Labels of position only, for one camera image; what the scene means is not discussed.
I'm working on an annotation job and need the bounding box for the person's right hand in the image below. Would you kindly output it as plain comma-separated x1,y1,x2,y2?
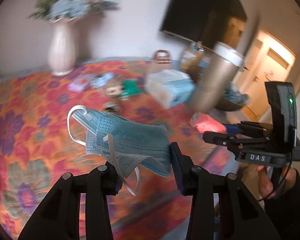
257,166,296,199

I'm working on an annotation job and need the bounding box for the brown plush toy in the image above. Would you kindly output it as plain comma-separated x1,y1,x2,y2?
103,83,123,114

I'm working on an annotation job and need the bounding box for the blue artificial flower bouquet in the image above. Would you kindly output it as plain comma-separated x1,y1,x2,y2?
27,0,121,23

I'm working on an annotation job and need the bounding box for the purple wet wipes pack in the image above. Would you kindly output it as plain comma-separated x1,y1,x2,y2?
68,76,91,93

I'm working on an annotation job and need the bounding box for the blue surgical face mask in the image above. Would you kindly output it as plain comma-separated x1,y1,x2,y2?
66,105,171,195

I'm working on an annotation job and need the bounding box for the white ribbed ceramic vase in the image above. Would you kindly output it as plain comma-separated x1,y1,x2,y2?
48,18,76,76

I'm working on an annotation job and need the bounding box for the brown pen holder box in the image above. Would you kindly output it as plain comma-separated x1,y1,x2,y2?
179,41,205,73

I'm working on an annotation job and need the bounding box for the green soft cloth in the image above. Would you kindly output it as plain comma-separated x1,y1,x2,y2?
120,79,142,100

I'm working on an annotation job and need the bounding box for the blue white tissue pack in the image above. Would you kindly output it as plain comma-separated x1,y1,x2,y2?
143,69,195,109

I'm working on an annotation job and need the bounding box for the black wall television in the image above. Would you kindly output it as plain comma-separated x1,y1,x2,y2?
160,0,247,49

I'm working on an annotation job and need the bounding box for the pink soft object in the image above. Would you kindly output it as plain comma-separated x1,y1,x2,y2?
190,113,226,134

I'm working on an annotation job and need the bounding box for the small beige handbag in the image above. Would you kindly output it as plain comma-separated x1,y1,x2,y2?
146,50,172,75

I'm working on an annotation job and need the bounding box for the floral orange table cloth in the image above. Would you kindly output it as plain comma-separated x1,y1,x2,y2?
0,60,243,240

